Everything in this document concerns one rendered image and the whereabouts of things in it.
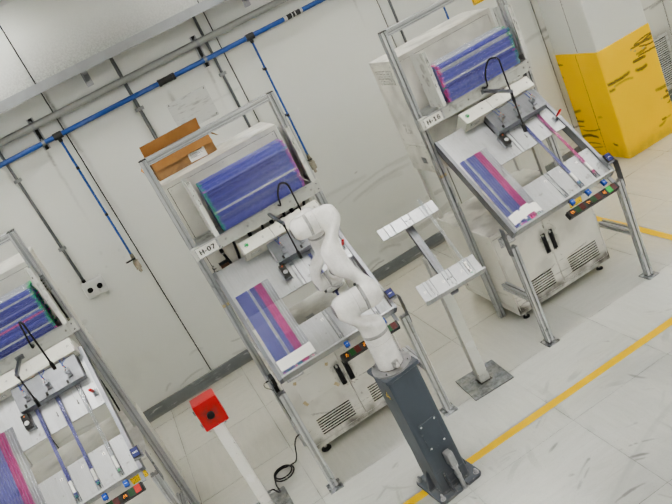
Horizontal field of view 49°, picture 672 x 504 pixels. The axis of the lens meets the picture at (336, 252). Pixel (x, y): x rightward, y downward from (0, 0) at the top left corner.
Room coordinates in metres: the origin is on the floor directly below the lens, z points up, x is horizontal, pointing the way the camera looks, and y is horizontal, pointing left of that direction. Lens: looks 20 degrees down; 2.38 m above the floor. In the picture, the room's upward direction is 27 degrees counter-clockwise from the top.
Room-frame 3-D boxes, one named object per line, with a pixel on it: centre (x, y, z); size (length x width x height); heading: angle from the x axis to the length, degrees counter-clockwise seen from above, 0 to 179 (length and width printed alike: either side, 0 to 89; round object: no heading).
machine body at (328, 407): (3.91, 0.32, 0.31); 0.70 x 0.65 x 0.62; 102
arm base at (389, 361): (2.89, 0.00, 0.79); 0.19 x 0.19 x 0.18
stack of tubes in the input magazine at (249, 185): (3.81, 0.24, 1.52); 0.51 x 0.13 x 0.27; 102
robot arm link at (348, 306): (2.89, 0.04, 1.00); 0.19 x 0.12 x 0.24; 97
